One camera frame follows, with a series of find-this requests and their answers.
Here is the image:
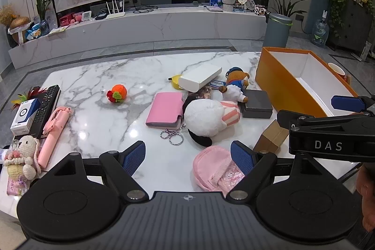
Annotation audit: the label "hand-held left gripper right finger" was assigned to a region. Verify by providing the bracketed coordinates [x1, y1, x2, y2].
[225, 141, 331, 202]

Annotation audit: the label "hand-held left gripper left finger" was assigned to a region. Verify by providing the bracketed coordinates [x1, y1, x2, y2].
[44, 141, 149, 204]

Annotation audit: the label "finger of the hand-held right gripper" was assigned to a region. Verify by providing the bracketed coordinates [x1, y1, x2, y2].
[332, 95, 375, 116]
[277, 109, 367, 129]

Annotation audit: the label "pink sequin pouch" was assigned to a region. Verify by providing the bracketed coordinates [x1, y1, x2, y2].
[192, 145, 245, 198]

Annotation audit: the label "orange cardboard box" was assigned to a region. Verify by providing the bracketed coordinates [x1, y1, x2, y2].
[255, 46, 358, 119]

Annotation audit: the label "dark grey box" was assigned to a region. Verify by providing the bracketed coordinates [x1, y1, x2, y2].
[238, 89, 273, 119]

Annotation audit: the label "white plush with striped pants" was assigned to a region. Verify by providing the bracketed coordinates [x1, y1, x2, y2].
[183, 98, 241, 148]

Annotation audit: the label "pink wallet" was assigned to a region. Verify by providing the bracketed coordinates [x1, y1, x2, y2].
[146, 92, 186, 130]

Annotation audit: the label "sailor bear plush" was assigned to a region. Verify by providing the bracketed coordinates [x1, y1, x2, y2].
[218, 67, 250, 104]

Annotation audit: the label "crochet orange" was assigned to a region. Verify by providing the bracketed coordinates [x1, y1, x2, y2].
[106, 84, 129, 103]

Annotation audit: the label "glossy photo packet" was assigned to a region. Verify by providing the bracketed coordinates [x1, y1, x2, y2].
[187, 85, 212, 101]

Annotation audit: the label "yellow toy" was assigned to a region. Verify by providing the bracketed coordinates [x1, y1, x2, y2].
[168, 74, 184, 90]

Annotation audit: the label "person's right hand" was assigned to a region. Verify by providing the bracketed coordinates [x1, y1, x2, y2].
[355, 164, 375, 233]

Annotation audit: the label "small brown cardboard box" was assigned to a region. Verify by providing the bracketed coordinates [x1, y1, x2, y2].
[253, 119, 289, 154]

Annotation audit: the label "red mug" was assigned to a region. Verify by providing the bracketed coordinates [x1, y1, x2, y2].
[327, 62, 352, 84]

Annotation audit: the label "metal keyring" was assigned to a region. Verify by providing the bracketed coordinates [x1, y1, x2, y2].
[160, 128, 184, 146]

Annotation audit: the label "white floor sign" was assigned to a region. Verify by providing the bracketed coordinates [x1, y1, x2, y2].
[362, 41, 372, 61]

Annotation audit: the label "grey cabinet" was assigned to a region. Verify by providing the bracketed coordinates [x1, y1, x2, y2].
[326, 0, 374, 54]

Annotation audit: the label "large water bottle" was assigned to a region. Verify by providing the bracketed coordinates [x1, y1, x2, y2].
[311, 11, 330, 47]

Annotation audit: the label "pink selfie stick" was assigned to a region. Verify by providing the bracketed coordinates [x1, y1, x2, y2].
[37, 106, 75, 170]

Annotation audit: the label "grey trash can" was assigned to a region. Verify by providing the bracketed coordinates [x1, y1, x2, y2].
[263, 12, 293, 48]

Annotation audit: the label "black remote control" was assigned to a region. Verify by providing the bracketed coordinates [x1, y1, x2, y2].
[31, 85, 60, 136]

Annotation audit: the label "crochet bunny doll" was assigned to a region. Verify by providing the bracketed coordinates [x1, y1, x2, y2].
[4, 135, 41, 180]

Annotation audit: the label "tall leafy floor plant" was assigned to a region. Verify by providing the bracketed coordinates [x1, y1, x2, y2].
[266, 0, 310, 20]

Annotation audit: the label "white blue product box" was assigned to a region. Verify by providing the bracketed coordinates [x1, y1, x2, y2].
[10, 98, 41, 136]

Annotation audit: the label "pink packet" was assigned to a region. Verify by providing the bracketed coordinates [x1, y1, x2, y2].
[6, 177, 30, 197]

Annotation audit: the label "colourful feather toy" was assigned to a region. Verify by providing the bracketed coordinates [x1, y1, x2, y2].
[11, 86, 47, 110]

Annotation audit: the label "marble tv stand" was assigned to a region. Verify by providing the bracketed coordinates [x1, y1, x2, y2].
[8, 5, 267, 70]

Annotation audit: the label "white router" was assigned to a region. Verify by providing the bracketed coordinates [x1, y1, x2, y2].
[105, 0, 126, 19]

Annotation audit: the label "red gift box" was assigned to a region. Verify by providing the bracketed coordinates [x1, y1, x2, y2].
[59, 13, 74, 27]

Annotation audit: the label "blue snack packet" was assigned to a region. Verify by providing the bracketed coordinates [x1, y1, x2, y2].
[26, 23, 41, 40]

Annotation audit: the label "mushroom ornament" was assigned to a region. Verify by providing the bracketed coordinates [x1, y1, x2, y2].
[8, 16, 31, 44]

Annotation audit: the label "snake plant in blue vase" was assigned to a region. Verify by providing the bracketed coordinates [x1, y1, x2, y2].
[35, 0, 63, 35]

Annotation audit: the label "dried flower bouquet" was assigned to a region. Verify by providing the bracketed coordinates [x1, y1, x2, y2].
[0, 4, 18, 48]

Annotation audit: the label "black cables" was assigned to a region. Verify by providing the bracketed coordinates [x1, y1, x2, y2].
[133, 5, 159, 14]

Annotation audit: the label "picture frame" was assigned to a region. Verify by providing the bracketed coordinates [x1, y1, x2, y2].
[44, 0, 58, 31]

